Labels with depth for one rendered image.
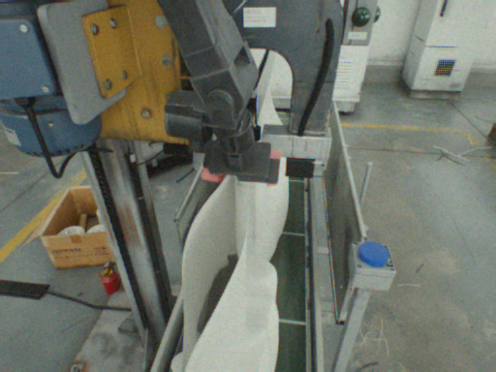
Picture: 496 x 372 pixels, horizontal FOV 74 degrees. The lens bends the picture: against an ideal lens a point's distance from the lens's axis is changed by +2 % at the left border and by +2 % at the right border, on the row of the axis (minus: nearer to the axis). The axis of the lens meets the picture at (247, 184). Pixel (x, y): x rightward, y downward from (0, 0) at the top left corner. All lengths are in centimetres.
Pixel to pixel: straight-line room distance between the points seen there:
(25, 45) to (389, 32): 455
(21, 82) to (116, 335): 130
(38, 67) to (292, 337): 97
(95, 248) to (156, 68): 134
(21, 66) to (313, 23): 43
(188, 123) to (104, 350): 130
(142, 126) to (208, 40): 41
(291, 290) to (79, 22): 102
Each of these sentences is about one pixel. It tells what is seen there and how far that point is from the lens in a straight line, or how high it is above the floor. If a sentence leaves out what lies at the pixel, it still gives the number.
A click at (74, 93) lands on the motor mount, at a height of 120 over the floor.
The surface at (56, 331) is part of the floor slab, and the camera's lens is 180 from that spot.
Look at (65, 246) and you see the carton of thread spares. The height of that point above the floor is 16.
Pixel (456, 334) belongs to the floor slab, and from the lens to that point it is 183.
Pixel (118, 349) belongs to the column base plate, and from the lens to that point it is 162.
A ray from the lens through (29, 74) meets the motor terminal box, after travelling 51.
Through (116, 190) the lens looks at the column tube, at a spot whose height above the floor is 84.
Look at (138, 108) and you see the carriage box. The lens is 74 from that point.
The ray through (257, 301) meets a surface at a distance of 67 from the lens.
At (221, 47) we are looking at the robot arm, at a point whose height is 128.
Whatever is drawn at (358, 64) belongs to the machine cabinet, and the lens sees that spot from 349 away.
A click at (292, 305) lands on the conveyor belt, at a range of 121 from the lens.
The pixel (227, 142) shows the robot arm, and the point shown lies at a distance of 46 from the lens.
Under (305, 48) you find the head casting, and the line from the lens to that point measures 63.
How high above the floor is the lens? 136
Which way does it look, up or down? 35 degrees down
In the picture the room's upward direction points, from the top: straight up
